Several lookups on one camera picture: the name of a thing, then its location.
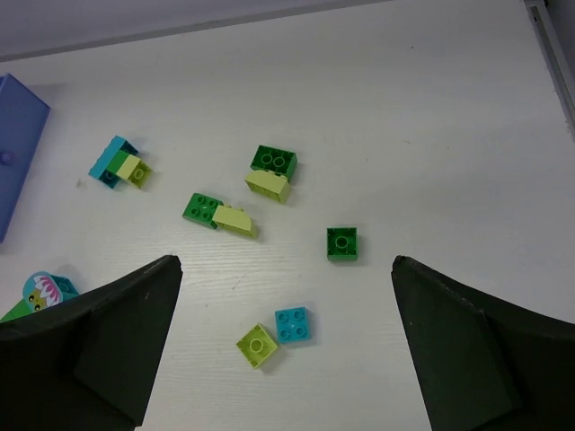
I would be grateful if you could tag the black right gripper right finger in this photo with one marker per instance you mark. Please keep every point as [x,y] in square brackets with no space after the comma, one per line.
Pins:
[483,363]

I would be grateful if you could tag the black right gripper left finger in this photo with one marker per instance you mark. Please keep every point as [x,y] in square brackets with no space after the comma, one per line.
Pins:
[90,363]

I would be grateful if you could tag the cyan flower-face lego piece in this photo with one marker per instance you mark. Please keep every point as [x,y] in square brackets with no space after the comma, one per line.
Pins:
[43,290]

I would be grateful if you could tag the lime square lego brick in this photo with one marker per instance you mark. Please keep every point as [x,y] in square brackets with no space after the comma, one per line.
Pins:
[257,346]

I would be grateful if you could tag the dark green square lego brick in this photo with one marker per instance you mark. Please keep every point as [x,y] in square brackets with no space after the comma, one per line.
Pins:
[342,243]

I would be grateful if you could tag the green four-stud lego brick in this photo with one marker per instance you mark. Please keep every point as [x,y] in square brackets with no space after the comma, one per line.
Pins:
[201,209]

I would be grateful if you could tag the cyan square lego brick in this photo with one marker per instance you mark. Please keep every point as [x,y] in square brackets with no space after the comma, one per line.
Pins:
[292,325]

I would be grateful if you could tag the lime sloped lego brick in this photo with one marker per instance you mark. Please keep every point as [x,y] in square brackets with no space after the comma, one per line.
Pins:
[269,185]
[235,220]

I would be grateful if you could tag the cyan long lego brick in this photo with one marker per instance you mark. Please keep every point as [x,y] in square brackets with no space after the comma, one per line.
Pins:
[100,171]

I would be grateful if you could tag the lime lego brick on stack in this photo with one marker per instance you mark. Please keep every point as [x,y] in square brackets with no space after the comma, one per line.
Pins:
[134,171]

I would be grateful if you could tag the small green lego brick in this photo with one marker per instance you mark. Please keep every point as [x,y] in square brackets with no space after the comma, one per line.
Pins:
[117,161]

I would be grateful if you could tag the purple-blue plastic tray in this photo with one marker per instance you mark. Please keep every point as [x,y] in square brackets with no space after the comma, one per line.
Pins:
[23,118]

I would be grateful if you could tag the metal rail on table edge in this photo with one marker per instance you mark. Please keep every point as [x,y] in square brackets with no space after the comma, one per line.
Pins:
[556,61]

